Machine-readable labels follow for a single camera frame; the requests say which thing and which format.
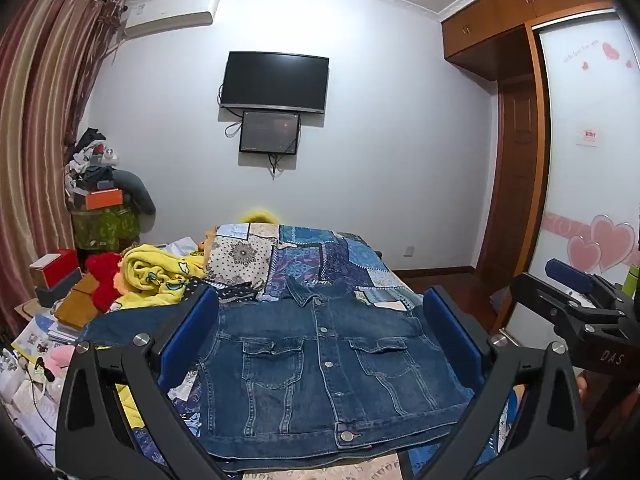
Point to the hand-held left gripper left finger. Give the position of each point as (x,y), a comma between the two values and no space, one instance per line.
(192,330)

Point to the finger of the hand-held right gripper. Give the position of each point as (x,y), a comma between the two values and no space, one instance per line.
(570,275)
(550,297)

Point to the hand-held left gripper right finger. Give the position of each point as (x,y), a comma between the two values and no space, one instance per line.
(450,335)

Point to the blue denim jacket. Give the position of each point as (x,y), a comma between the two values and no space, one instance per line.
(320,360)

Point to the pile of mixed clothes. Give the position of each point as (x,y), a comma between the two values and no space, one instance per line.
(90,160)

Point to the navy dotted cloth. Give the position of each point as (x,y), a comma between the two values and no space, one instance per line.
(235,292)

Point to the green bottle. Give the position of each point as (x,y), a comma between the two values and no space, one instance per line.
(633,282)

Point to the yellow cartoon blanket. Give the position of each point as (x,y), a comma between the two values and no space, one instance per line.
(155,272)

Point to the red plush toy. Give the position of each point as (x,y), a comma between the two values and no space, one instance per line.
(105,282)

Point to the wooden room door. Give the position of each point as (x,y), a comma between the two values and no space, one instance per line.
(510,180)

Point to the white heart-print sliding door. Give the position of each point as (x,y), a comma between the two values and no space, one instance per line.
(590,160)

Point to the brown flat box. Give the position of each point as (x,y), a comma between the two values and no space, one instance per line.
(77,302)

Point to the yellow plush object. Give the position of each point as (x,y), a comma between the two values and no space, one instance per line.
(257,217)

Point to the green patterned bag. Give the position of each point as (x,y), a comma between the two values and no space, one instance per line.
(102,227)

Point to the grey box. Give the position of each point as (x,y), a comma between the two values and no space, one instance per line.
(60,287)

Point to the grey plush cushion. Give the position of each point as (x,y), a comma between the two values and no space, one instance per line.
(132,190)

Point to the red and white box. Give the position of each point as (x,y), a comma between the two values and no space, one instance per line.
(52,266)

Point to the pile of papers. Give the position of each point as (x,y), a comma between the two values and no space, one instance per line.
(35,340)

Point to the orange box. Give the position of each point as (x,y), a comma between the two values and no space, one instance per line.
(102,198)

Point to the striped pink curtain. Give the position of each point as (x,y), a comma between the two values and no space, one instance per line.
(45,125)

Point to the wooden overhead cabinet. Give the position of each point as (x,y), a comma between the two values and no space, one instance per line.
(505,15)

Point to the white air conditioner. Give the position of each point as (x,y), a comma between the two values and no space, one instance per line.
(170,12)

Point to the white wall socket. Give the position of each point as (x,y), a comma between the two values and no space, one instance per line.
(409,251)

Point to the small black wall monitor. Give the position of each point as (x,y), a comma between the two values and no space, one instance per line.
(270,132)

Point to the black wall television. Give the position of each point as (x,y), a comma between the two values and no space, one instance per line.
(275,80)

